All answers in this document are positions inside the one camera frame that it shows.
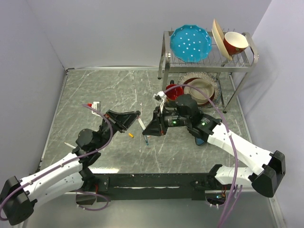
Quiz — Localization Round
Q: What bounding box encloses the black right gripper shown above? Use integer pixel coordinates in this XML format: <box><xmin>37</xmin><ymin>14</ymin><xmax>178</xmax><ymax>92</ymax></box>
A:
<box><xmin>142</xmin><ymin>104</ymin><xmax>190</xmax><ymax>134</ymax></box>

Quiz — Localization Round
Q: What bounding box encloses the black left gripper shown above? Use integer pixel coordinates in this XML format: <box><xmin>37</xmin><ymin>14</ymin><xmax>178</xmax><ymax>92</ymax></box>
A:
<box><xmin>96</xmin><ymin>111</ymin><xmax>143</xmax><ymax>151</ymax></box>

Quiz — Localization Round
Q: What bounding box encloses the white pen pink tip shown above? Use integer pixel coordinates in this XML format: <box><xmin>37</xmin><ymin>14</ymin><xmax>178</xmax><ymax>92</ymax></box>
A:
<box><xmin>137</xmin><ymin>117</ymin><xmax>146</xmax><ymax>131</ymax></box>

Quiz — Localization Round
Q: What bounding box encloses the blue pen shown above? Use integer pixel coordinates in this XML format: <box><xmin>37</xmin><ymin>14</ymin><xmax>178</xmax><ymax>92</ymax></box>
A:
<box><xmin>144</xmin><ymin>135</ymin><xmax>150</xmax><ymax>146</ymax></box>

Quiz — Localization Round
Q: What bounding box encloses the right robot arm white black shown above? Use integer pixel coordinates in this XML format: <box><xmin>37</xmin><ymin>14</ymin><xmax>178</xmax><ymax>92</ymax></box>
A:
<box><xmin>143</xmin><ymin>95</ymin><xmax>286</xmax><ymax>198</ymax></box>

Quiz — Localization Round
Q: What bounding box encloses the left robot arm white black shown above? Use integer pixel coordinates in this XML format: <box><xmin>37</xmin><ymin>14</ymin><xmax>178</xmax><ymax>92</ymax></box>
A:
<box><xmin>0</xmin><ymin>110</ymin><xmax>141</xmax><ymax>226</ymax></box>

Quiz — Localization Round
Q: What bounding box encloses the red mug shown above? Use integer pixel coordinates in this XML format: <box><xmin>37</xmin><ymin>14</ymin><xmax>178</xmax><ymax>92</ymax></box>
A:
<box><xmin>165</xmin><ymin>80</ymin><xmax>184</xmax><ymax>101</ymax></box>

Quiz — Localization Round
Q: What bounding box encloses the blue star shaped dish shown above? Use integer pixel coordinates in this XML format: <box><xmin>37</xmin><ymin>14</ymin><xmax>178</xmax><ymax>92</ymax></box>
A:
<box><xmin>195</xmin><ymin>137</ymin><xmax>205</xmax><ymax>146</ymax></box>

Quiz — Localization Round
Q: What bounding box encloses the glass patterned plate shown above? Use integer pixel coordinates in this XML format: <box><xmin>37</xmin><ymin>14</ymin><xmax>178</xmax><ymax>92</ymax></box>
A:
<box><xmin>177</xmin><ymin>72</ymin><xmax>221</xmax><ymax>108</ymax></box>

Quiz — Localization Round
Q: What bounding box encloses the beige bowl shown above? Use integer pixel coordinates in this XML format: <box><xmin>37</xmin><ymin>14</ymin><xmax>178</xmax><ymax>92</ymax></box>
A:
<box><xmin>184</xmin><ymin>78</ymin><xmax>215</xmax><ymax>105</ymax></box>

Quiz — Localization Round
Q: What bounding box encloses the metal dish rack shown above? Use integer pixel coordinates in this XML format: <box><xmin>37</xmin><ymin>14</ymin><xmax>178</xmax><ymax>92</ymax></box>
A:
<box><xmin>158</xmin><ymin>31</ymin><xmax>259</xmax><ymax>113</ymax></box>

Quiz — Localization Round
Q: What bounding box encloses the blue polka dot plate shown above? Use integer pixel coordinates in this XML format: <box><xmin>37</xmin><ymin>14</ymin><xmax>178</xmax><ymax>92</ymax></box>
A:
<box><xmin>170</xmin><ymin>25</ymin><xmax>212</xmax><ymax>63</ymax></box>

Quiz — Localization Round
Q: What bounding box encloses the cream plate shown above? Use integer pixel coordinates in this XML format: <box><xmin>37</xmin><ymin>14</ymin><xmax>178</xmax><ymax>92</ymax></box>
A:
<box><xmin>211</xmin><ymin>19</ymin><xmax>232</xmax><ymax>61</ymax></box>

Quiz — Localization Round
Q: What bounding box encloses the red white bowl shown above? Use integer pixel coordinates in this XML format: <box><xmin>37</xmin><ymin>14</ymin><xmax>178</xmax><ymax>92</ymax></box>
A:
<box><xmin>223</xmin><ymin>32</ymin><xmax>249</xmax><ymax>56</ymax></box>

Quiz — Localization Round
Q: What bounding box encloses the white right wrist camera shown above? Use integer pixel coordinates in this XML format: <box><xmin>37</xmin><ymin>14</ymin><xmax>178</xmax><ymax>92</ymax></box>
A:
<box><xmin>153</xmin><ymin>91</ymin><xmax>167</xmax><ymax>113</ymax></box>

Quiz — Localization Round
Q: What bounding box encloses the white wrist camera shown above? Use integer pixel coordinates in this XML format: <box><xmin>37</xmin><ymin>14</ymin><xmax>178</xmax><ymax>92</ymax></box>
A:
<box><xmin>87</xmin><ymin>101</ymin><xmax>101</xmax><ymax>112</ymax></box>
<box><xmin>153</xmin><ymin>91</ymin><xmax>167</xmax><ymax>113</ymax></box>

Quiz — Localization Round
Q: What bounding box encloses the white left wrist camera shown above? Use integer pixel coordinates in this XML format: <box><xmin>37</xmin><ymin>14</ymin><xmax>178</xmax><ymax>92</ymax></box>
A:
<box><xmin>87</xmin><ymin>101</ymin><xmax>101</xmax><ymax>112</ymax></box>

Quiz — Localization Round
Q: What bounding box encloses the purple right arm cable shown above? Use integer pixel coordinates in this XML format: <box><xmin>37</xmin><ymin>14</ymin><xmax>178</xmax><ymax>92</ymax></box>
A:
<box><xmin>163</xmin><ymin>83</ymin><xmax>243</xmax><ymax>228</ymax></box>

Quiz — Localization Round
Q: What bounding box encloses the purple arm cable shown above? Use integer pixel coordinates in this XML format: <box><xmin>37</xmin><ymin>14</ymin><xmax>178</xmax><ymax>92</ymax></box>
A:
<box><xmin>163</xmin><ymin>83</ymin><xmax>243</xmax><ymax>228</ymax></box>
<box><xmin>0</xmin><ymin>103</ymin><xmax>114</xmax><ymax>220</ymax></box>

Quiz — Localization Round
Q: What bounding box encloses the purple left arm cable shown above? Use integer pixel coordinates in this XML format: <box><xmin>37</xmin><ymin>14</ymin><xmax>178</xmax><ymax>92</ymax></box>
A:
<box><xmin>0</xmin><ymin>103</ymin><xmax>114</xmax><ymax>220</ymax></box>

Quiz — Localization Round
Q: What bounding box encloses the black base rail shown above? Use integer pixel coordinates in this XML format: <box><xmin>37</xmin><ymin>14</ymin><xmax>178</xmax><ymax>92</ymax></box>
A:
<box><xmin>75</xmin><ymin>172</ymin><xmax>226</xmax><ymax>205</ymax></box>

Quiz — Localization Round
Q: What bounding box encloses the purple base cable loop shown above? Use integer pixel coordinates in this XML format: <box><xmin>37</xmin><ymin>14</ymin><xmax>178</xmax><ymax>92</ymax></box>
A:
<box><xmin>75</xmin><ymin>191</ymin><xmax>112</xmax><ymax>212</ymax></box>

